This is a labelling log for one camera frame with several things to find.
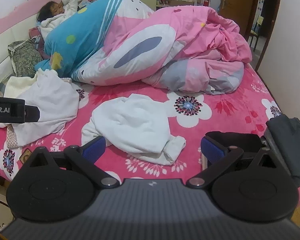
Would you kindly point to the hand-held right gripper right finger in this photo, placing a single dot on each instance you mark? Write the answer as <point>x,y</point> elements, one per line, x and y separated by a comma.
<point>212,150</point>

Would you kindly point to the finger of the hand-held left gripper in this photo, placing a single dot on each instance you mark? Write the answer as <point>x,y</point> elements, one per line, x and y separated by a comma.
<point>32,113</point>

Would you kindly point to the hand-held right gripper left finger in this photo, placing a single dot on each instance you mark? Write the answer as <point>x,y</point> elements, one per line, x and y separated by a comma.
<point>95,148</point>

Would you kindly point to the plain white garment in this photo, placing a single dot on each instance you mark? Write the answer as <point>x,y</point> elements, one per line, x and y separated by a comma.
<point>50,97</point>

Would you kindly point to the white shirt orange print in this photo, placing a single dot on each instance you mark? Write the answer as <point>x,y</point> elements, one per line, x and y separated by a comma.
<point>130,122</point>

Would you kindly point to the cream knit sweater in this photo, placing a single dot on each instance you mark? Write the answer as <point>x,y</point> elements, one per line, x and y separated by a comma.
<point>15,85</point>

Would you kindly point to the green floral pillow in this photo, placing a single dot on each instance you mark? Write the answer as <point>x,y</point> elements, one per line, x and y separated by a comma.
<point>25,57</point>

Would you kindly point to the pink white headboard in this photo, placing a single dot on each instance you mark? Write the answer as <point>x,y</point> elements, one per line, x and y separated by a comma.
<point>5,35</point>

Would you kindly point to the maroon garment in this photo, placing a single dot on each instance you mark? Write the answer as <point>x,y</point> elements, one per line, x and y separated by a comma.
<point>35,33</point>

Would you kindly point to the pink blue white quilt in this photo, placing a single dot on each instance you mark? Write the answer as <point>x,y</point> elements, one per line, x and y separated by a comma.
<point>150,42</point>

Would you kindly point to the yellow-green chair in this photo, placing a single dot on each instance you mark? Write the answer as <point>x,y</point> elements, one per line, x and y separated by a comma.
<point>256,30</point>

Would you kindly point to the brown wooden door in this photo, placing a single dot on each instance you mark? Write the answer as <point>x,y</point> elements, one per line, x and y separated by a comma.
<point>237,5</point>

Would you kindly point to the cardboard box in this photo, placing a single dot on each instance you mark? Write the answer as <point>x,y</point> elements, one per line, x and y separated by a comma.
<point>182,2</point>

